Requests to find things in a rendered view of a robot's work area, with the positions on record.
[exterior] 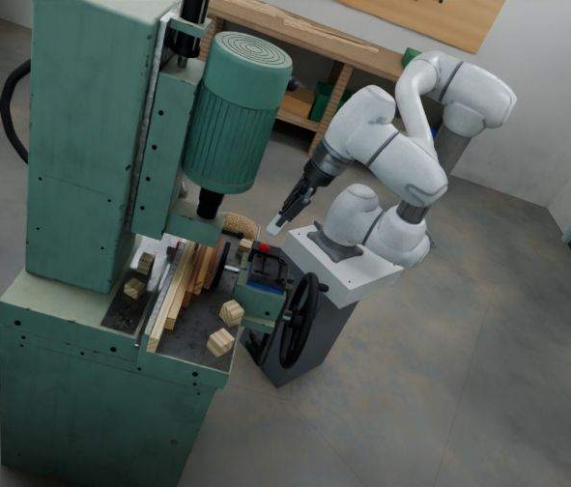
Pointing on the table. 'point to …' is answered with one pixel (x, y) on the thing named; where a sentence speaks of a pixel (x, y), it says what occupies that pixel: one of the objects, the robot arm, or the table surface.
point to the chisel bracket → (194, 224)
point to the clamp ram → (226, 266)
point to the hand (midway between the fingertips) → (277, 222)
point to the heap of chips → (241, 225)
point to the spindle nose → (209, 203)
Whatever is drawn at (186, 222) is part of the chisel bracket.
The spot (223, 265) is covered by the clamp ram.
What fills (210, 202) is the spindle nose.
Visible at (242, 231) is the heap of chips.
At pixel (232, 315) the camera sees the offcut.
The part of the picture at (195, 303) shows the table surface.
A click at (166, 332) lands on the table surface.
